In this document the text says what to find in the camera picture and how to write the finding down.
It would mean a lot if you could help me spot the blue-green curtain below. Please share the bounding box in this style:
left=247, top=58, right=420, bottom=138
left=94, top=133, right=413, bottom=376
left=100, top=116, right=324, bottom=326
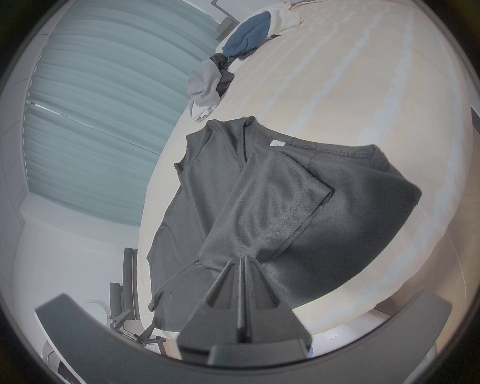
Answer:
left=22, top=104, right=166, bottom=228
left=27, top=0, right=221, bottom=155

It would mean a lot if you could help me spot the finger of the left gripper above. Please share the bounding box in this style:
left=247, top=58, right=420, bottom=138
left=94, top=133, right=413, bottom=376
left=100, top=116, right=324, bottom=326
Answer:
left=129, top=323, right=155, bottom=346
left=110, top=308, right=135, bottom=333

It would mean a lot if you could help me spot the black chest of drawers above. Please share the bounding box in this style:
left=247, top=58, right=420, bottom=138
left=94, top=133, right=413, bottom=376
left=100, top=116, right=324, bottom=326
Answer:
left=109, top=247, right=140, bottom=320

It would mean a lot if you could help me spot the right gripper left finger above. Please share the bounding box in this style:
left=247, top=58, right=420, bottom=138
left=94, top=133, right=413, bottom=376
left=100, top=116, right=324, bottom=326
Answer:
left=175, top=256, right=245, bottom=363

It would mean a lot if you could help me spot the bed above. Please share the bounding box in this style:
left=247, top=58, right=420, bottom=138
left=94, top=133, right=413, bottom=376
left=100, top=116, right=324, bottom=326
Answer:
left=137, top=0, right=478, bottom=338

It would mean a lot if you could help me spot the pile of clothes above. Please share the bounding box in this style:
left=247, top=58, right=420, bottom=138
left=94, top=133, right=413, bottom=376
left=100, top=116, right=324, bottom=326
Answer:
left=186, top=1, right=304, bottom=123

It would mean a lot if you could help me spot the grey bedside table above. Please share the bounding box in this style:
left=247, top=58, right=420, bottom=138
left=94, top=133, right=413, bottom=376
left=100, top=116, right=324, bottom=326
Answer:
left=215, top=17, right=236, bottom=39

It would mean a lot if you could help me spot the white ring lamp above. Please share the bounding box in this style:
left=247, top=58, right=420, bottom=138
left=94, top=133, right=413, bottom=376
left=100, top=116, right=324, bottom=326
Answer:
left=84, top=299, right=110, bottom=328

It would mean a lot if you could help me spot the black T-shirt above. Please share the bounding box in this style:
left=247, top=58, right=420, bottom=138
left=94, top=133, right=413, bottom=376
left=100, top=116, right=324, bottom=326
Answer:
left=146, top=116, right=423, bottom=328

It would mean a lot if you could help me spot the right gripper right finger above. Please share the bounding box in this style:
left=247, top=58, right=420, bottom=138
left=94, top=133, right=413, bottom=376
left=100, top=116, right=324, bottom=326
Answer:
left=244, top=256, right=313, bottom=360

